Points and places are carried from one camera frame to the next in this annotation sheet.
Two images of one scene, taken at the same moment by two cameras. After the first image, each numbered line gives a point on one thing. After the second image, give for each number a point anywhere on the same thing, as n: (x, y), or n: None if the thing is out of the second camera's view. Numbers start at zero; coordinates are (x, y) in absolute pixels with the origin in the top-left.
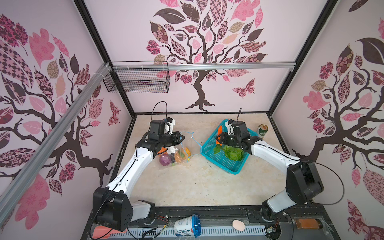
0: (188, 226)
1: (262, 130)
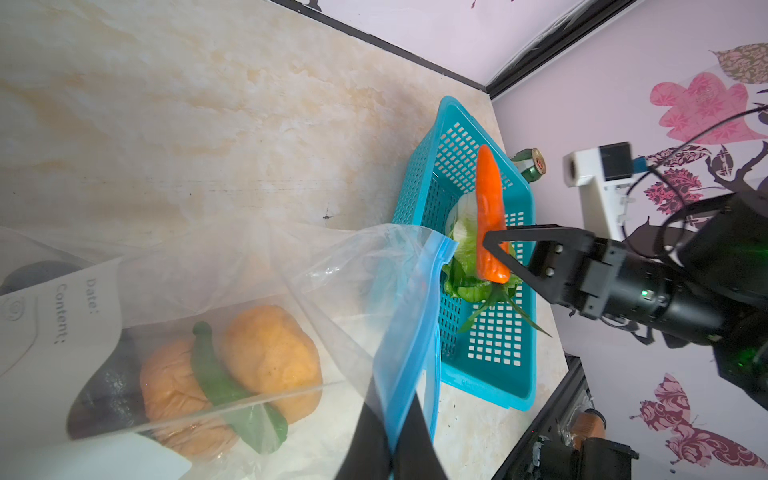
0: None
1: (530, 163)
